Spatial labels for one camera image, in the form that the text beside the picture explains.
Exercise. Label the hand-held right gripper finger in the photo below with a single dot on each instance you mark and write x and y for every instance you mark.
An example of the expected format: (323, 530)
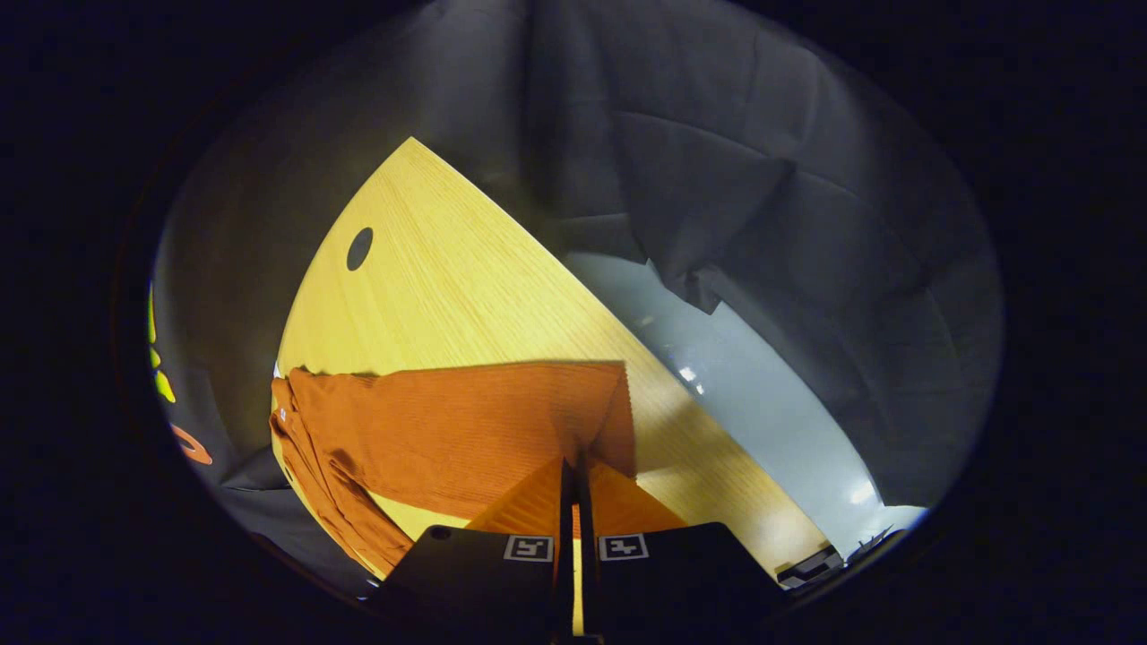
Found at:
(565, 582)
(587, 502)

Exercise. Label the orange knit garment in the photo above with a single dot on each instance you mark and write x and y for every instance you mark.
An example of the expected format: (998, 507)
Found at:
(466, 430)

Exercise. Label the black backdrop cloth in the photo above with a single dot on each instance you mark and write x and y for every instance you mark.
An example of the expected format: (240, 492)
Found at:
(717, 134)

